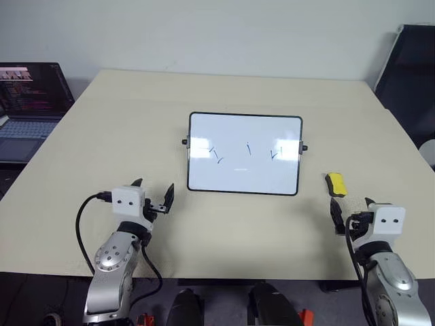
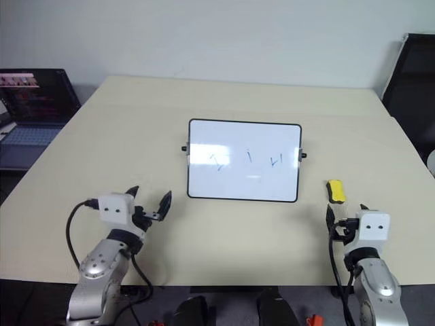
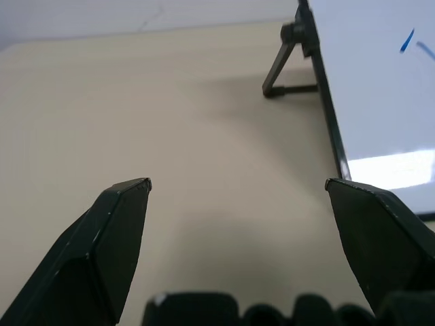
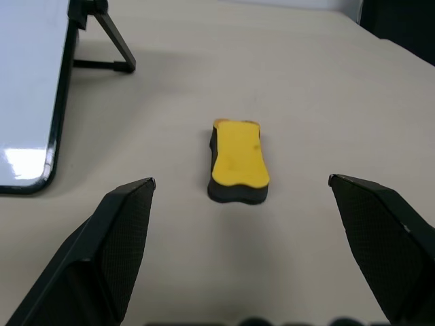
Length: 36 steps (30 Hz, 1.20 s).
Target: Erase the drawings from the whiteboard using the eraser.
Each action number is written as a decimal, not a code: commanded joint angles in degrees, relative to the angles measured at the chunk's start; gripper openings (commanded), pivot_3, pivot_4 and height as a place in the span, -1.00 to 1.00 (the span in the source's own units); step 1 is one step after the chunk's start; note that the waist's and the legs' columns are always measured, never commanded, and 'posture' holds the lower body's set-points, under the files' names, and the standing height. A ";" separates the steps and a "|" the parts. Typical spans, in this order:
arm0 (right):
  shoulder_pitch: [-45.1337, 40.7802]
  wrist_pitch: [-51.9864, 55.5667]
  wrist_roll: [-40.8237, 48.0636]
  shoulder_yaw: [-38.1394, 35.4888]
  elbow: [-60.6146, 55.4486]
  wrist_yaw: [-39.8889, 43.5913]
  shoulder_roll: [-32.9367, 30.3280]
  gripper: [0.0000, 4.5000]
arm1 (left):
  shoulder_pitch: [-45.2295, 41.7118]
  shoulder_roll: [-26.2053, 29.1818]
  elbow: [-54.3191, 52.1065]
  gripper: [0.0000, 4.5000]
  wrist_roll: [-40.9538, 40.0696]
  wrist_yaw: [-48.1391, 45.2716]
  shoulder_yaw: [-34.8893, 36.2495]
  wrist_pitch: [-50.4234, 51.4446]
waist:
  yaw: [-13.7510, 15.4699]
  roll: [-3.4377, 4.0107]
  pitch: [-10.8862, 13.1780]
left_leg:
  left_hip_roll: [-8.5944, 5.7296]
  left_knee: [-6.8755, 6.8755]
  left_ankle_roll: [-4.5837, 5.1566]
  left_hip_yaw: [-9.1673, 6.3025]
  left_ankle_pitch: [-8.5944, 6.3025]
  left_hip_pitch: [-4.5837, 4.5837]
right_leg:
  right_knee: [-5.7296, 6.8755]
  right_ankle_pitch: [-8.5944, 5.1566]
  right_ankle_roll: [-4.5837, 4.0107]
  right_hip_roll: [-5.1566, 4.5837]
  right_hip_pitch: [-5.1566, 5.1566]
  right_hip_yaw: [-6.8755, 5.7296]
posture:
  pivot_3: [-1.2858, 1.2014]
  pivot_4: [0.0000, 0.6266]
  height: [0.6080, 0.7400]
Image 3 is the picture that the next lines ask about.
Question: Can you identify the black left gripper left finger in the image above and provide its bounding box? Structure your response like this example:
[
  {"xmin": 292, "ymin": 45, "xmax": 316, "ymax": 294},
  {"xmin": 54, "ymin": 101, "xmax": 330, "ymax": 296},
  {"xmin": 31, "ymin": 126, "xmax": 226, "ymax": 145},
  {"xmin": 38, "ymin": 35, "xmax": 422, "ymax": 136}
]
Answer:
[{"xmin": 0, "ymin": 177, "xmax": 153, "ymax": 326}]

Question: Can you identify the black folding whiteboard stand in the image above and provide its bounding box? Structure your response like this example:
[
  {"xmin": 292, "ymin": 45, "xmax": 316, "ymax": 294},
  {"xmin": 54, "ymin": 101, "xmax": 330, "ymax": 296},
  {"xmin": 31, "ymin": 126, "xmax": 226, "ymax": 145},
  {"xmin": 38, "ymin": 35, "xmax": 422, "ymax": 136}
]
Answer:
[{"xmin": 262, "ymin": 21, "xmax": 319, "ymax": 99}]

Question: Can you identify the black-framed whiteboard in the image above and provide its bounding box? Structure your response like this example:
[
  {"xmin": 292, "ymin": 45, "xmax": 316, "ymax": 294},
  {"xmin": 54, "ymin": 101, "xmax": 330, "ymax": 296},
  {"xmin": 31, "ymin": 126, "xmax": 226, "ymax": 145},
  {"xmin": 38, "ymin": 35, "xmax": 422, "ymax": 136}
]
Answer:
[{"xmin": 294, "ymin": 0, "xmax": 435, "ymax": 221}]

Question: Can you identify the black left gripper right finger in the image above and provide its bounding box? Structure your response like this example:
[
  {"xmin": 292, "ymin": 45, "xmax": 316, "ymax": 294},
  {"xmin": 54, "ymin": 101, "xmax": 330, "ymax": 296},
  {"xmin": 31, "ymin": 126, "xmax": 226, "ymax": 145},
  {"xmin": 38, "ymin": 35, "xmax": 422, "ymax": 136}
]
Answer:
[{"xmin": 324, "ymin": 178, "xmax": 435, "ymax": 316}]

